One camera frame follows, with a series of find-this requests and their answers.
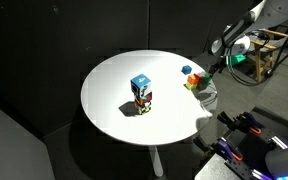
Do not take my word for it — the white green black cube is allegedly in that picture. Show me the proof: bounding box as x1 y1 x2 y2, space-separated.
134 101 153 116

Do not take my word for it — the blue-topped triangle-pattern cube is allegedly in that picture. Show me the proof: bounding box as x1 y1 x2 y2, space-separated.
130 73 152 97

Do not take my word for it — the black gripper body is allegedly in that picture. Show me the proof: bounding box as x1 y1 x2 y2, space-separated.
212 53 227 70

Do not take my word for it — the red and purple cube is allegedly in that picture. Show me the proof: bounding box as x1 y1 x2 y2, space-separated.
133 91 153 107

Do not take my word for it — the wooden frame rack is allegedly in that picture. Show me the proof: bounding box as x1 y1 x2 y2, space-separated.
250 28 288 83

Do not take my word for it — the white table pedestal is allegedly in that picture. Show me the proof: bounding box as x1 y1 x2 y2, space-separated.
148 145 165 178

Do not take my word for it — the blue block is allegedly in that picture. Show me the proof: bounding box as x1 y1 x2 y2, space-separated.
180 64 193 76

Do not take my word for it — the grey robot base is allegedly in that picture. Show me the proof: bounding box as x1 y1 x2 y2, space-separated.
265 139 288 180

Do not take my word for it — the orange block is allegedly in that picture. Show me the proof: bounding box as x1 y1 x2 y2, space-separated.
187 73 200 85

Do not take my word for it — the black clamp with orange tips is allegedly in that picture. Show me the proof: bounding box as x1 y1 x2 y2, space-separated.
216 111 264 136

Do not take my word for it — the silver aluminium rail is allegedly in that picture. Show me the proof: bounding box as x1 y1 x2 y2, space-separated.
270 134 288 151

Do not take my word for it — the black cable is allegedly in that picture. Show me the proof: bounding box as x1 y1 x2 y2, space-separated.
225 30 285 88

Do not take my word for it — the yellow-green block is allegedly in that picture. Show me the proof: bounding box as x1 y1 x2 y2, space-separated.
185 81 199 91

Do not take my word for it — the black equipment with purple lights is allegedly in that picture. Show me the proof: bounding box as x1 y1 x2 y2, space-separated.
193 105 288 180

